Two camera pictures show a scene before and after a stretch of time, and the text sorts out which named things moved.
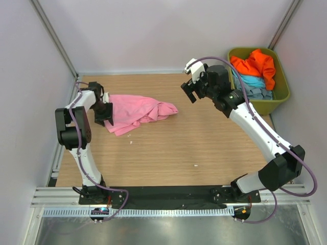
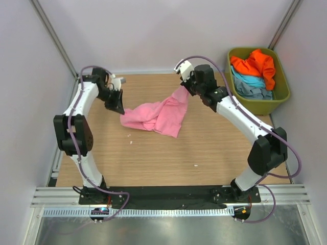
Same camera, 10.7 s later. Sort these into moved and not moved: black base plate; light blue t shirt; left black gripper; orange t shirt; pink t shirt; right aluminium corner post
Moved: left black gripper; pink t shirt
Not moved: right aluminium corner post; light blue t shirt; black base plate; orange t shirt
